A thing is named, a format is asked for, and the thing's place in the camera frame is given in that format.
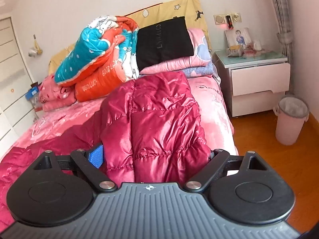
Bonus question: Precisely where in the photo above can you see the crimson puffer down jacket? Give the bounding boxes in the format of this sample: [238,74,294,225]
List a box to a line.
[1,72,211,229]

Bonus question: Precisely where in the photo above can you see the pink floral bed cover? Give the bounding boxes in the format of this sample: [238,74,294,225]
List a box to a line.
[1,77,238,159]

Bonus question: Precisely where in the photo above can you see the pink heart folded blanket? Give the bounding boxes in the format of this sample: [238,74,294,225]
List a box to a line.
[39,74,76,112]

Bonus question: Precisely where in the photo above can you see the white wardrobe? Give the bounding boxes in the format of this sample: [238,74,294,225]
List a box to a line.
[0,18,37,158]

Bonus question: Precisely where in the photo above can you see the teal and orange folded quilt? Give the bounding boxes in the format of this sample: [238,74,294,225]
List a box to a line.
[55,15,140,101]

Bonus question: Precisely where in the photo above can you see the lavender folded sheet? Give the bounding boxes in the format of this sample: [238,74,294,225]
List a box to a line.
[181,62,216,78]

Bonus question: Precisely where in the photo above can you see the pink white nightstand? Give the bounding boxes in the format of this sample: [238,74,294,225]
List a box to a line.
[215,50,290,117]

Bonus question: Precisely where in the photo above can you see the pink waste bin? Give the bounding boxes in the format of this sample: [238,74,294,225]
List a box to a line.
[273,94,310,146]

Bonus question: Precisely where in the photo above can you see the pink pillow under cushion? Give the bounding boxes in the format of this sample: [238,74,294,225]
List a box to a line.
[140,28,211,74]

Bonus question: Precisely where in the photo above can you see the black cushion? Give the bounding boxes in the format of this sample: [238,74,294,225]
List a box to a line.
[136,16,194,71]

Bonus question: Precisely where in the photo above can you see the small items on nightstand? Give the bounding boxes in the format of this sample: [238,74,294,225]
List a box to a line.
[226,40,263,58]

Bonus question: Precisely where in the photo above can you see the framed child photo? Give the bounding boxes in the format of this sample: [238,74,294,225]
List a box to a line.
[224,27,253,49]

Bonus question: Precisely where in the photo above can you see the yellow headboard cover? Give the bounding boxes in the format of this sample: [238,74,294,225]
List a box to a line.
[47,0,213,75]

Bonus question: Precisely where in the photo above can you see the grey striped curtain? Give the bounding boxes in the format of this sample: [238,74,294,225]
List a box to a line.
[272,0,294,63]

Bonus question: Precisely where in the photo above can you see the wall hanging ornament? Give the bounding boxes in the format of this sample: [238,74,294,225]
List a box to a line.
[28,35,43,57]

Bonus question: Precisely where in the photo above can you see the wall socket panel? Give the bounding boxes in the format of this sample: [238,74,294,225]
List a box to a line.
[214,13,242,25]

